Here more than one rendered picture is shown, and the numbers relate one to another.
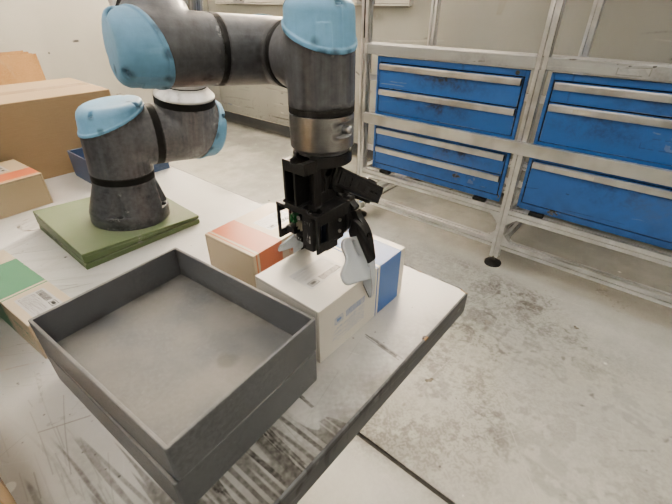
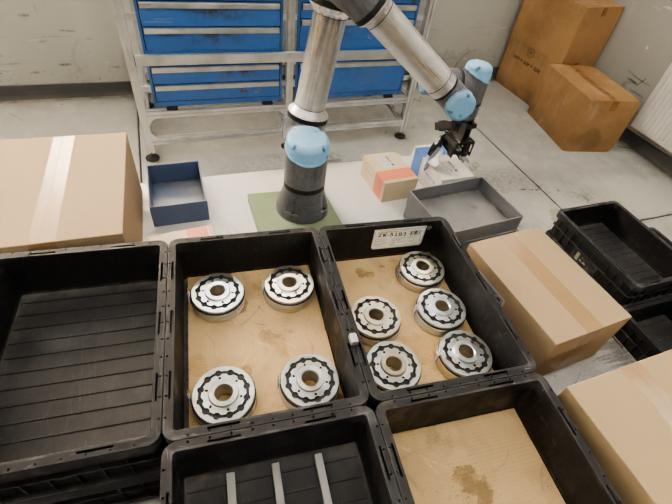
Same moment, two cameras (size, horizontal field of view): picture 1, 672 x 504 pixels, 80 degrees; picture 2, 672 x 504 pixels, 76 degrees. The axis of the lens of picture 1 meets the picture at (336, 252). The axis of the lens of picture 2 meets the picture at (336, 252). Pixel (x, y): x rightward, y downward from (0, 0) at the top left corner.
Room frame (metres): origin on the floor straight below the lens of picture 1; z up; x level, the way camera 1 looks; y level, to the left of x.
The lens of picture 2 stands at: (0.24, 1.27, 1.54)
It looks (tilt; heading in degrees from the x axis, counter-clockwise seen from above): 45 degrees down; 295
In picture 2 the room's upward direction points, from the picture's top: 9 degrees clockwise
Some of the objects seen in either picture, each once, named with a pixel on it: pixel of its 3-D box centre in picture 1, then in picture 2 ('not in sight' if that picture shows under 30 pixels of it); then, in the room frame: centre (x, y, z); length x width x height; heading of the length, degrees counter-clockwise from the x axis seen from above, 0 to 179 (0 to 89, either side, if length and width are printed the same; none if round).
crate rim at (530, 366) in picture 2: not in sight; (414, 293); (0.32, 0.71, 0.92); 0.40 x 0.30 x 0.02; 135
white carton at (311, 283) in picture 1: (334, 285); (439, 171); (0.49, 0.00, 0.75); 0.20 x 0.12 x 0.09; 140
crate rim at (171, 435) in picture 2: not in sight; (257, 314); (0.54, 0.92, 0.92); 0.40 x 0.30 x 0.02; 135
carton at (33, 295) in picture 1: (22, 298); not in sight; (0.47, 0.48, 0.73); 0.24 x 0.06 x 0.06; 55
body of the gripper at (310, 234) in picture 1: (319, 196); (458, 134); (0.47, 0.02, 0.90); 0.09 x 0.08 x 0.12; 140
